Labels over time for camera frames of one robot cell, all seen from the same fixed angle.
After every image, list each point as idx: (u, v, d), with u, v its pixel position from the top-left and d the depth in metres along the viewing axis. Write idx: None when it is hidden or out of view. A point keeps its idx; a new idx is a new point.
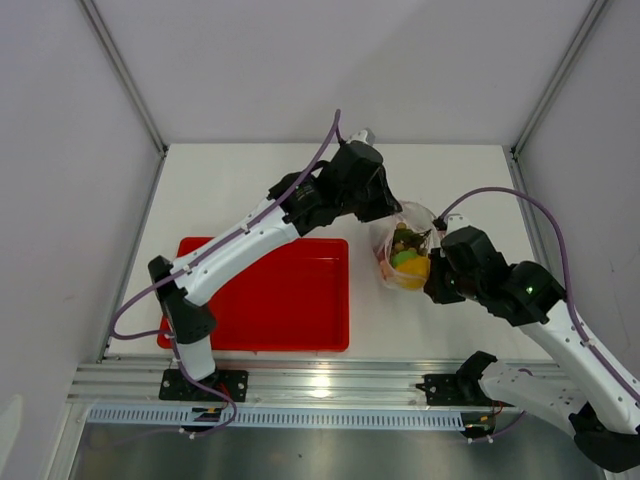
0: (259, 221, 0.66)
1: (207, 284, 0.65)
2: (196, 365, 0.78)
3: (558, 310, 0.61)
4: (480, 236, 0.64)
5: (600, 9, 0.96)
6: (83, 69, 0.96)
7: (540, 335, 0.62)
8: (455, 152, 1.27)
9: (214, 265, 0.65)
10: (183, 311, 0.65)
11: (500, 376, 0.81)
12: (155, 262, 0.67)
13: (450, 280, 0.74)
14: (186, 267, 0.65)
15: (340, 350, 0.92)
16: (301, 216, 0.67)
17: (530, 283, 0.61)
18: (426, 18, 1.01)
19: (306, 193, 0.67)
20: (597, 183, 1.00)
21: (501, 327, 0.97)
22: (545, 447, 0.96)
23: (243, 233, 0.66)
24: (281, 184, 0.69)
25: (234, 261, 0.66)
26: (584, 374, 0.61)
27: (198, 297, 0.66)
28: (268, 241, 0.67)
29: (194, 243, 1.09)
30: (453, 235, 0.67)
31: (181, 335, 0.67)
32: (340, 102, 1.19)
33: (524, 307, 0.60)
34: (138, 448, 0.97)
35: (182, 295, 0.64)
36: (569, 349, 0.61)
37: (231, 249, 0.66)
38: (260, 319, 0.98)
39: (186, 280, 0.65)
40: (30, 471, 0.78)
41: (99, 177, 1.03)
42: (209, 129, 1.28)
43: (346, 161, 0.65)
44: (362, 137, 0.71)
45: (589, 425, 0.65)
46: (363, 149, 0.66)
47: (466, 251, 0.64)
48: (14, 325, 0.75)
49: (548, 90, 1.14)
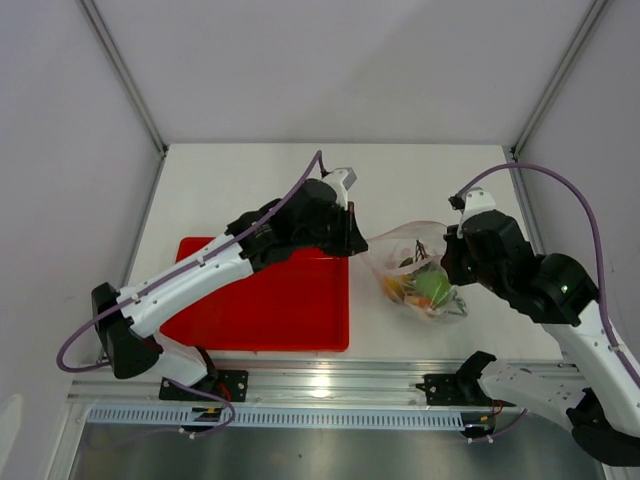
0: (214, 255, 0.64)
1: (156, 314, 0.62)
2: (175, 371, 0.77)
3: (590, 313, 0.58)
4: (510, 224, 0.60)
5: (600, 8, 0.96)
6: (82, 70, 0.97)
7: (567, 336, 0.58)
8: (455, 152, 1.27)
9: (164, 296, 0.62)
10: (124, 344, 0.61)
11: (499, 374, 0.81)
12: (98, 291, 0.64)
13: (467, 266, 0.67)
14: (134, 295, 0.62)
15: (340, 350, 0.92)
16: (257, 254, 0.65)
17: (565, 282, 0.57)
18: (425, 18, 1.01)
19: (263, 231, 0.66)
20: (597, 184, 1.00)
21: (502, 328, 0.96)
22: (546, 447, 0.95)
23: (198, 265, 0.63)
24: (238, 221, 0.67)
25: (187, 293, 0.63)
26: (605, 377, 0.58)
27: (143, 328, 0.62)
28: (223, 275, 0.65)
29: (194, 243, 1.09)
30: (479, 221, 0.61)
31: (119, 367, 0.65)
32: (339, 102, 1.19)
33: (557, 306, 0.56)
34: (138, 448, 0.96)
35: (128, 324, 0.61)
36: (596, 353, 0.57)
37: (184, 279, 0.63)
38: (258, 319, 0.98)
39: (133, 309, 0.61)
40: (30, 471, 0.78)
41: (99, 177, 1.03)
42: (210, 129, 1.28)
43: (300, 200, 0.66)
44: (341, 176, 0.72)
45: (585, 418, 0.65)
46: (316, 188, 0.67)
47: (494, 240, 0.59)
48: (13, 325, 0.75)
49: (549, 90, 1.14)
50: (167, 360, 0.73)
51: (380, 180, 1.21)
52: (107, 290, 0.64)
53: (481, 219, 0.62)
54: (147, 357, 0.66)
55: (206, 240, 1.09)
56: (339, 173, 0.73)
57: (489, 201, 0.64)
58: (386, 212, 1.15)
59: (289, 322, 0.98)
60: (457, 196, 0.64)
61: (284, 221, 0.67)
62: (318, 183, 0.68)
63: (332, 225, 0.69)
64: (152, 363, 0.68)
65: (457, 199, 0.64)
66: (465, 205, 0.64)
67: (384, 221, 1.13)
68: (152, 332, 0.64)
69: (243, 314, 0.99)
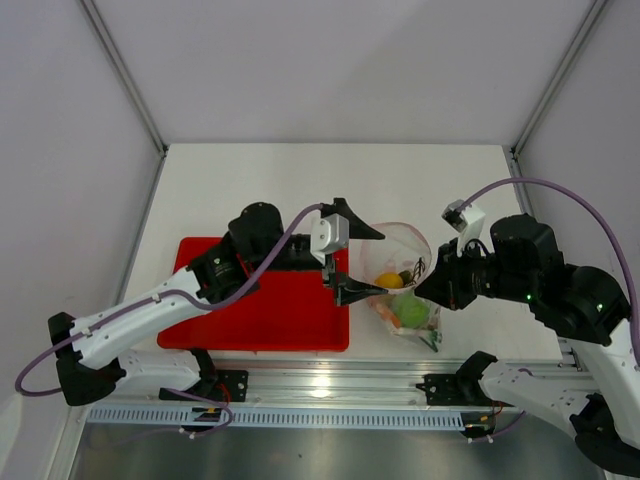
0: (171, 293, 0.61)
1: (105, 350, 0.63)
2: (166, 382, 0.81)
3: (621, 331, 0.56)
4: (545, 232, 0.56)
5: (600, 8, 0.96)
6: (82, 70, 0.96)
7: (595, 353, 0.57)
8: (455, 152, 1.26)
9: (114, 333, 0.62)
10: (73, 378, 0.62)
11: (500, 376, 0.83)
12: (52, 320, 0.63)
13: (484, 282, 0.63)
14: (86, 330, 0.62)
15: (340, 350, 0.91)
16: (215, 292, 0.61)
17: (600, 300, 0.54)
18: (425, 18, 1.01)
19: (225, 269, 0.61)
20: (597, 184, 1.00)
21: (500, 327, 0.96)
22: (545, 446, 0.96)
23: (154, 302, 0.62)
24: (200, 256, 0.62)
25: (138, 330, 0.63)
26: (625, 394, 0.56)
27: (93, 361, 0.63)
28: (180, 313, 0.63)
29: (193, 243, 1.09)
30: (511, 228, 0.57)
31: (73, 398, 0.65)
32: (339, 103, 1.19)
33: (591, 325, 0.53)
34: (138, 449, 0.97)
35: (76, 359, 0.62)
36: (621, 373, 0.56)
37: (137, 317, 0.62)
38: (257, 321, 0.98)
39: (84, 344, 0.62)
40: (30, 471, 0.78)
41: (99, 177, 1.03)
42: (210, 129, 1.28)
43: (238, 237, 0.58)
44: (322, 243, 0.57)
45: (589, 427, 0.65)
46: (252, 220, 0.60)
47: (527, 248, 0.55)
48: (14, 326, 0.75)
49: (548, 90, 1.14)
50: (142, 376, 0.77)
51: (380, 181, 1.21)
52: (63, 319, 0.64)
53: (512, 225, 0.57)
54: (103, 386, 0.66)
55: (206, 240, 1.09)
56: (321, 235, 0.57)
57: (479, 212, 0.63)
58: (385, 211, 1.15)
59: (289, 322, 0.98)
60: (456, 207, 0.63)
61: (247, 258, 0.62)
62: (256, 211, 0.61)
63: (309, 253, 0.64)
64: (108, 391, 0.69)
65: (454, 212, 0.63)
66: (461, 219, 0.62)
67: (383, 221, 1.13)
68: (105, 363, 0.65)
69: (246, 314, 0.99)
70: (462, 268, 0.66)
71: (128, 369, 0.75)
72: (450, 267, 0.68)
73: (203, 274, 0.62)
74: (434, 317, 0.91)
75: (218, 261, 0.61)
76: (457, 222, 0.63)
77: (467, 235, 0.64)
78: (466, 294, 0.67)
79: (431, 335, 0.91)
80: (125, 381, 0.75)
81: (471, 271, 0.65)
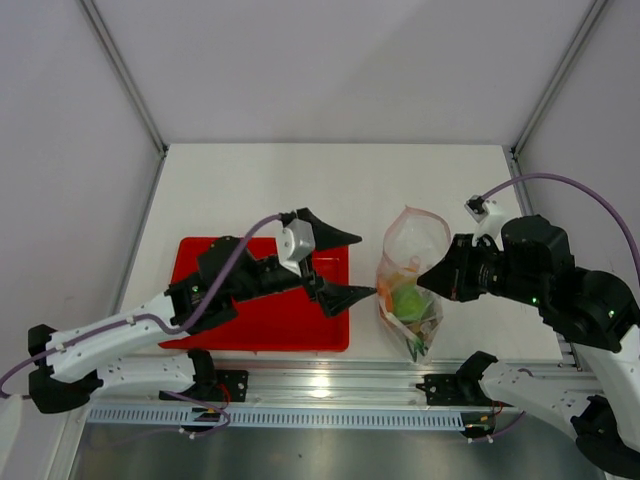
0: (145, 317, 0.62)
1: (78, 366, 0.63)
2: (155, 386, 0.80)
3: (631, 338, 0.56)
4: (559, 235, 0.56)
5: (601, 7, 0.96)
6: (82, 69, 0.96)
7: (604, 358, 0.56)
8: (455, 152, 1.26)
9: (88, 351, 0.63)
10: (45, 389, 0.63)
11: (501, 377, 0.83)
12: (32, 332, 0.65)
13: (492, 276, 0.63)
14: (59, 346, 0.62)
15: (340, 350, 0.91)
16: (188, 319, 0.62)
17: (611, 306, 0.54)
18: (425, 18, 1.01)
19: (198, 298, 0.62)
20: (599, 184, 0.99)
21: (500, 327, 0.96)
22: (545, 446, 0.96)
23: (128, 324, 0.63)
24: (180, 282, 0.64)
25: (112, 350, 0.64)
26: (631, 399, 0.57)
27: (64, 377, 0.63)
28: (153, 336, 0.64)
29: (193, 243, 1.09)
30: (524, 230, 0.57)
31: (48, 406, 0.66)
32: (339, 103, 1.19)
33: (601, 331, 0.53)
34: (137, 449, 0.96)
35: (47, 373, 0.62)
36: (629, 378, 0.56)
37: (113, 337, 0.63)
38: (258, 321, 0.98)
39: (56, 360, 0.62)
40: (30, 472, 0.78)
41: (99, 177, 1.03)
42: (209, 129, 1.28)
43: (206, 272, 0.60)
44: (287, 251, 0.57)
45: (591, 430, 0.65)
46: (218, 255, 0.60)
47: (540, 251, 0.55)
48: (13, 326, 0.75)
49: (548, 89, 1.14)
50: (123, 384, 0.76)
51: (379, 181, 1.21)
52: (42, 332, 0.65)
53: (525, 228, 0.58)
54: (75, 396, 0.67)
55: (206, 240, 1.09)
56: (286, 242, 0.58)
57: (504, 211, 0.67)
58: (385, 212, 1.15)
59: (288, 321, 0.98)
60: (480, 196, 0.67)
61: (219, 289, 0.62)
62: (226, 245, 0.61)
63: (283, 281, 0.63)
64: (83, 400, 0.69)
65: (478, 199, 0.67)
66: (485, 209, 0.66)
67: (383, 222, 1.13)
68: (77, 378, 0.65)
69: (246, 312, 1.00)
70: (468, 261, 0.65)
71: (106, 378, 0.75)
72: (461, 253, 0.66)
73: (180, 301, 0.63)
74: (427, 328, 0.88)
75: (195, 290, 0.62)
76: (479, 209, 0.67)
77: (486, 225, 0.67)
78: (470, 289, 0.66)
79: (417, 342, 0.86)
80: (106, 388, 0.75)
81: (481, 262, 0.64)
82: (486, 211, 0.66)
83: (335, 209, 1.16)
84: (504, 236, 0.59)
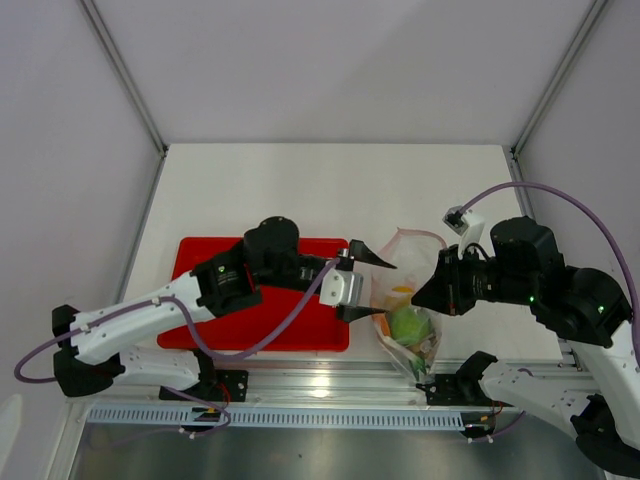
0: (171, 299, 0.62)
1: (103, 348, 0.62)
2: (165, 380, 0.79)
3: (622, 333, 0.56)
4: (545, 235, 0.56)
5: (601, 6, 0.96)
6: (82, 69, 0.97)
7: (595, 353, 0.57)
8: (454, 152, 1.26)
9: (112, 332, 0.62)
10: (70, 369, 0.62)
11: (501, 376, 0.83)
12: (56, 311, 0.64)
13: (485, 284, 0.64)
14: (84, 326, 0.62)
15: (339, 350, 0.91)
16: (214, 301, 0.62)
17: (601, 302, 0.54)
18: (425, 18, 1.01)
19: (228, 279, 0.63)
20: (599, 183, 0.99)
21: (500, 327, 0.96)
22: (545, 446, 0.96)
23: (153, 304, 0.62)
24: (207, 262, 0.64)
25: (137, 331, 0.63)
26: (627, 395, 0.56)
27: (89, 358, 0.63)
28: (179, 317, 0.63)
29: (193, 243, 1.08)
30: (510, 231, 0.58)
31: (69, 388, 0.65)
32: (340, 103, 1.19)
33: (592, 327, 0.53)
34: (137, 449, 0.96)
35: (73, 354, 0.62)
36: (622, 375, 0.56)
37: (139, 316, 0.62)
38: (257, 322, 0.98)
39: (81, 340, 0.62)
40: (31, 471, 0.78)
41: (99, 177, 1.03)
42: (210, 129, 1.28)
43: (255, 249, 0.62)
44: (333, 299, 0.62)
45: (590, 427, 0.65)
46: (268, 234, 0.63)
47: (528, 251, 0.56)
48: (13, 326, 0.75)
49: (549, 89, 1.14)
50: (141, 374, 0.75)
51: (380, 181, 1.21)
52: (67, 312, 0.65)
53: (512, 227, 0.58)
54: (99, 381, 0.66)
55: (206, 240, 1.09)
56: (332, 292, 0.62)
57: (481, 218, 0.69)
58: (385, 212, 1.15)
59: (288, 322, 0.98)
60: (458, 210, 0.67)
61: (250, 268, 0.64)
62: (274, 226, 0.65)
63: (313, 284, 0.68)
64: (105, 385, 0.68)
65: (456, 214, 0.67)
66: (463, 220, 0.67)
67: (384, 222, 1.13)
68: (100, 361, 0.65)
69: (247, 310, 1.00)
70: (460, 274, 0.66)
71: (128, 365, 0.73)
72: (450, 269, 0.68)
73: (206, 282, 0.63)
74: (427, 346, 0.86)
75: (222, 270, 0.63)
76: (458, 223, 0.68)
77: (469, 236, 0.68)
78: (466, 300, 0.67)
79: (417, 361, 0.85)
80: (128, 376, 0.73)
81: (471, 273, 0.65)
82: (465, 222, 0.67)
83: (336, 209, 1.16)
84: (492, 238, 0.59)
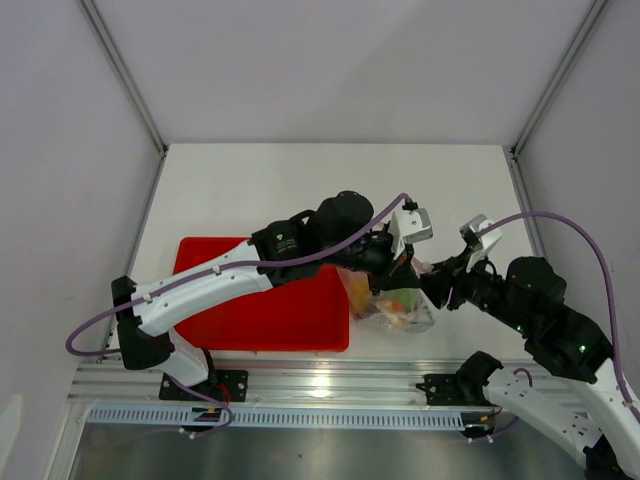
0: (232, 266, 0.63)
1: (163, 317, 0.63)
2: (182, 374, 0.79)
3: (605, 370, 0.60)
4: (558, 283, 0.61)
5: (601, 8, 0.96)
6: (83, 68, 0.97)
7: (583, 389, 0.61)
8: (454, 152, 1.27)
9: (174, 300, 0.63)
10: (133, 340, 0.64)
11: (508, 387, 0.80)
12: (115, 282, 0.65)
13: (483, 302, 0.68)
14: (147, 295, 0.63)
15: (340, 350, 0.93)
16: (275, 269, 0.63)
17: (583, 343, 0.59)
18: (425, 18, 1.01)
19: (286, 246, 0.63)
20: (598, 183, 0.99)
21: (492, 328, 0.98)
22: (545, 446, 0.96)
23: (213, 273, 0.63)
24: (264, 231, 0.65)
25: (196, 301, 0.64)
26: (618, 429, 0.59)
27: (151, 328, 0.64)
28: (237, 287, 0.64)
29: (194, 242, 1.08)
30: (528, 274, 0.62)
31: (129, 360, 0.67)
32: (339, 103, 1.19)
33: (575, 367, 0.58)
34: (138, 449, 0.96)
35: (136, 323, 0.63)
36: (611, 408, 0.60)
37: (200, 285, 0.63)
38: (260, 325, 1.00)
39: (144, 309, 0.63)
40: (31, 471, 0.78)
41: (99, 175, 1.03)
42: (210, 128, 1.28)
43: (332, 215, 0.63)
44: (414, 227, 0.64)
45: (605, 465, 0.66)
46: (347, 204, 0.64)
47: (539, 296, 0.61)
48: (13, 325, 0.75)
49: (547, 90, 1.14)
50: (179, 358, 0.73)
51: (381, 180, 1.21)
52: (126, 283, 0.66)
53: (531, 272, 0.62)
54: (157, 355, 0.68)
55: (206, 240, 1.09)
56: (412, 221, 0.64)
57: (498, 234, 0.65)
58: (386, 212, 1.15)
59: (289, 324, 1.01)
60: (474, 230, 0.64)
61: (311, 238, 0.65)
62: (351, 197, 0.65)
63: (374, 251, 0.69)
64: (162, 360, 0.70)
65: (473, 234, 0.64)
66: (480, 241, 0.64)
67: None
68: (162, 331, 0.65)
69: (248, 314, 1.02)
70: (467, 278, 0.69)
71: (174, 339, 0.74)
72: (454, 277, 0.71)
73: (264, 250, 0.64)
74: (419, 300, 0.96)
75: (281, 238, 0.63)
76: (474, 243, 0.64)
77: (482, 253, 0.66)
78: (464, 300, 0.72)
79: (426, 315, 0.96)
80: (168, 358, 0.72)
81: (474, 286, 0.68)
82: (483, 243, 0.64)
83: None
84: (510, 275, 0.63)
